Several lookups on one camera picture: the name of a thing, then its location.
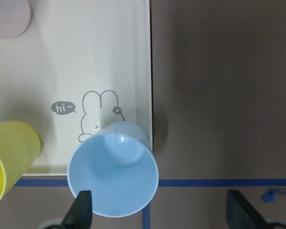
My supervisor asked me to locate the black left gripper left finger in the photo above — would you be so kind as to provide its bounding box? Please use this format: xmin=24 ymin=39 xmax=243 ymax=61
xmin=61 ymin=190 xmax=92 ymax=229

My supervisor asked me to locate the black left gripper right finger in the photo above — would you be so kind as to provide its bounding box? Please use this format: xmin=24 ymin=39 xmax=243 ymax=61
xmin=226 ymin=190 xmax=268 ymax=229

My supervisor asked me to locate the light blue cup near base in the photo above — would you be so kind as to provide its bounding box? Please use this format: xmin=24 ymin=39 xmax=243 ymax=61
xmin=67 ymin=121 xmax=159 ymax=218

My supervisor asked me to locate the yellow ikea cup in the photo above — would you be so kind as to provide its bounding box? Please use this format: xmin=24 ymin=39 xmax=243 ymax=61
xmin=0 ymin=121 xmax=41 ymax=201

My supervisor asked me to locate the pink ikea cup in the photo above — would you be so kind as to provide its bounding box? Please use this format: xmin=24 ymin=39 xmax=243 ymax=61
xmin=0 ymin=0 xmax=31 ymax=39

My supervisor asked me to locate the white rectangular tray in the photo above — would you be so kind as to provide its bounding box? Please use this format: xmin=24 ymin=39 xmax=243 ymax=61
xmin=0 ymin=0 xmax=152 ymax=176

